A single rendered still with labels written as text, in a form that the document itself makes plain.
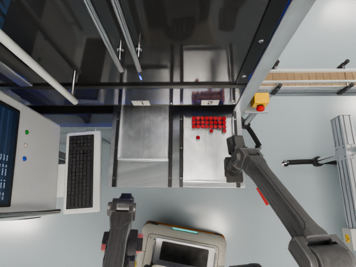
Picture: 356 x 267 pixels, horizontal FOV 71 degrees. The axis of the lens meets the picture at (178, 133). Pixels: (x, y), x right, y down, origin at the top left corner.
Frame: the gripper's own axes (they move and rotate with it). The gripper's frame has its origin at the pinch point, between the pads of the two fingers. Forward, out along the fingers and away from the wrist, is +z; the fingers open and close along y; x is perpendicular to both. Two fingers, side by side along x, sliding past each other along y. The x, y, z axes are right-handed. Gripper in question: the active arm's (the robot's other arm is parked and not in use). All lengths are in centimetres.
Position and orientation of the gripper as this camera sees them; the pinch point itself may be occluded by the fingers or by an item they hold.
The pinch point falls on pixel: (230, 175)
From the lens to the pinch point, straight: 109.6
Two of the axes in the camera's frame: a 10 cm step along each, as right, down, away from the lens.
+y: 0.0, -9.1, 4.1
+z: 0.3, 4.1, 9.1
